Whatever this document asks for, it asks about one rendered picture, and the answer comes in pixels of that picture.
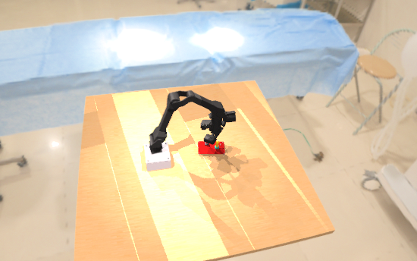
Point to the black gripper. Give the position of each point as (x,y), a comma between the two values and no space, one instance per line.
(215,131)

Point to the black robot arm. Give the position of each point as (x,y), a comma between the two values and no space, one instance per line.
(159,134)

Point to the red circuit board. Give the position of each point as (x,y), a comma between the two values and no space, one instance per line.
(207,148)

